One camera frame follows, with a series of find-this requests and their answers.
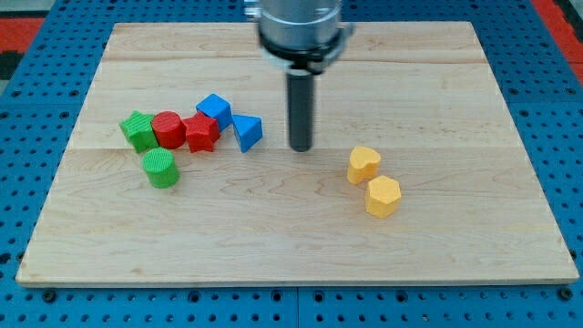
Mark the blue cube block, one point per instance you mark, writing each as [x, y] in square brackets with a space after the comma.
[214, 106]

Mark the red star block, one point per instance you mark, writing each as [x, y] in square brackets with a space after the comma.
[201, 132]

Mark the yellow heart block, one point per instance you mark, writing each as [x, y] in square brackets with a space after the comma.
[363, 164]

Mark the green star block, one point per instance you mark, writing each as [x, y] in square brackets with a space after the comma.
[138, 131]

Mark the yellow hexagon block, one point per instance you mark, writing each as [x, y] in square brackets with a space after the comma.
[382, 196]

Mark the red cylinder block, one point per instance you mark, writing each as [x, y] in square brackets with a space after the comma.
[169, 129]

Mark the green cylinder block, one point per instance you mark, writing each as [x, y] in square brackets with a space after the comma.
[160, 167]

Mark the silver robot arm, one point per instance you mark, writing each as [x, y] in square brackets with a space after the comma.
[304, 38]

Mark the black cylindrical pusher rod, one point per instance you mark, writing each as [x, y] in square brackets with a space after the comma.
[300, 107]

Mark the blue triangle block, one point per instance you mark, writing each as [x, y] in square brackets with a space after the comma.
[248, 131]

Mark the light wooden board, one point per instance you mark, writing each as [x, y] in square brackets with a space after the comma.
[422, 94]

